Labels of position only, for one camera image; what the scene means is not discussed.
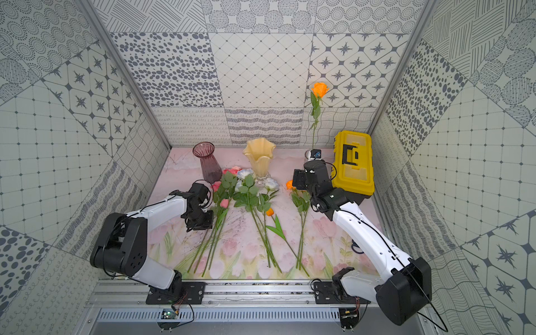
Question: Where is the blue white rose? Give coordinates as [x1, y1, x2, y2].
[232, 168, 273, 269]
[253, 188, 281, 272]

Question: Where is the pink rose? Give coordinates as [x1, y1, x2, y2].
[188, 181, 228, 276]
[200, 165, 244, 277]
[196, 167, 241, 269]

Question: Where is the orange rose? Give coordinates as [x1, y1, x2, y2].
[286, 181, 306, 257]
[291, 189, 310, 276]
[310, 82, 329, 149]

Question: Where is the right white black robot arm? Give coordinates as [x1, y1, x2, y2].
[292, 160, 432, 325]

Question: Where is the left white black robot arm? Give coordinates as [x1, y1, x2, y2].
[90, 181, 214, 310]

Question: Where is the pink tulip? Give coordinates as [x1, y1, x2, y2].
[205, 198, 230, 270]

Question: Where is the yellow black toolbox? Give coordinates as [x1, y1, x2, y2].
[332, 131, 375, 205]

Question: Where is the purple glass vase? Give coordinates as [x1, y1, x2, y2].
[193, 142, 223, 184]

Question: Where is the orange tulip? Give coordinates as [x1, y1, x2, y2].
[265, 208, 309, 276]

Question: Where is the cream ruffled glass vase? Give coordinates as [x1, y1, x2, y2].
[243, 138, 276, 185]

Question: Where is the left circuit board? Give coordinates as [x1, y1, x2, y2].
[157, 309, 180, 332]

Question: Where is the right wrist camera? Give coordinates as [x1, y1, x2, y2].
[308, 149, 322, 161]

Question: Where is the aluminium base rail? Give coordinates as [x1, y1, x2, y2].
[86, 278, 378, 308]

